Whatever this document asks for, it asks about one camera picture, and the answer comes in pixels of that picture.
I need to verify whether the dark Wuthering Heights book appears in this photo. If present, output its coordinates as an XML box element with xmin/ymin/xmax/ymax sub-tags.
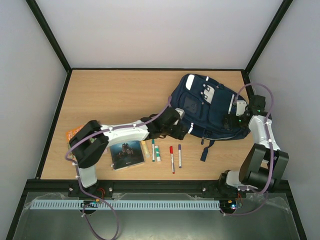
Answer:
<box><xmin>109</xmin><ymin>140</ymin><xmax>145</xmax><ymax>171</ymax></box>

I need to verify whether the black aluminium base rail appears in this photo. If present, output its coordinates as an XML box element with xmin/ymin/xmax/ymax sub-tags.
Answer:
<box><xmin>24</xmin><ymin>178</ymin><xmax>291</xmax><ymax>200</ymax></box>

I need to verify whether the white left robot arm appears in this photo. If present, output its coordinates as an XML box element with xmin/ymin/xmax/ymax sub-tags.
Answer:
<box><xmin>65</xmin><ymin>106</ymin><xmax>189</xmax><ymax>188</ymax></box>

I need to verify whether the white glue stick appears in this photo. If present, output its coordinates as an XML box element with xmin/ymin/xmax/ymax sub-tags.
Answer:
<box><xmin>154</xmin><ymin>145</ymin><xmax>161</xmax><ymax>162</ymax></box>

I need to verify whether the green marker pen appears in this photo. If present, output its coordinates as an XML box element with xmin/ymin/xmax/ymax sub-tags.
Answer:
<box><xmin>151</xmin><ymin>139</ymin><xmax>156</xmax><ymax>162</ymax></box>

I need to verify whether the purple marker pen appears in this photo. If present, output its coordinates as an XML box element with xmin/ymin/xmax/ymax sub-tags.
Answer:
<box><xmin>178</xmin><ymin>144</ymin><xmax>182</xmax><ymax>169</ymax></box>

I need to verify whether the orange Treehouse book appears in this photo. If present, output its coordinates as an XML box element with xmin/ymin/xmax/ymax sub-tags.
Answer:
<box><xmin>65</xmin><ymin>124</ymin><xmax>84</xmax><ymax>149</ymax></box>

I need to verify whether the yellow highlighter pen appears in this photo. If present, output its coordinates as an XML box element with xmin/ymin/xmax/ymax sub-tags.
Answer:
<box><xmin>141</xmin><ymin>140</ymin><xmax>151</xmax><ymax>158</ymax></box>

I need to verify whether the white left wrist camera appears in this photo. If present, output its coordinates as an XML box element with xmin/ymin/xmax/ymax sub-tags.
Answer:
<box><xmin>175</xmin><ymin>108</ymin><xmax>185</xmax><ymax>119</ymax></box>

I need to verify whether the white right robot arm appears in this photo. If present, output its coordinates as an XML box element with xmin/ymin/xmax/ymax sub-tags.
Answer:
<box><xmin>218</xmin><ymin>95</ymin><xmax>289</xmax><ymax>196</ymax></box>

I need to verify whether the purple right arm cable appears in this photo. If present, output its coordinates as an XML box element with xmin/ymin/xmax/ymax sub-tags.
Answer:
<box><xmin>221</xmin><ymin>83</ymin><xmax>276</xmax><ymax>217</ymax></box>

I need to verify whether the navy blue student backpack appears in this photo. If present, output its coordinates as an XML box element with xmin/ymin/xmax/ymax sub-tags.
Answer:
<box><xmin>170</xmin><ymin>73</ymin><xmax>250</xmax><ymax>162</ymax></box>

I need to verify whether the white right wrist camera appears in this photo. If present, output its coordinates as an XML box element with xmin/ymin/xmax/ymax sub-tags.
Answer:
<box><xmin>236</xmin><ymin>100</ymin><xmax>248</xmax><ymax>116</ymax></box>

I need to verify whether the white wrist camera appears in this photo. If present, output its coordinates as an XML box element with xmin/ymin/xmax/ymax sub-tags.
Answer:
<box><xmin>236</xmin><ymin>100</ymin><xmax>248</xmax><ymax>116</ymax></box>
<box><xmin>175</xmin><ymin>108</ymin><xmax>185</xmax><ymax>119</ymax></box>

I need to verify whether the red marker pen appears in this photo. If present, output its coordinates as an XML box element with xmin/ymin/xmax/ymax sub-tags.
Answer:
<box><xmin>169</xmin><ymin>146</ymin><xmax>175</xmax><ymax>174</ymax></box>

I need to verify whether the light blue cable duct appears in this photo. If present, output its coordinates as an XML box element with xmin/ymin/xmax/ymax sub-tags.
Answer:
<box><xmin>30</xmin><ymin>199</ymin><xmax>221</xmax><ymax>211</ymax></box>

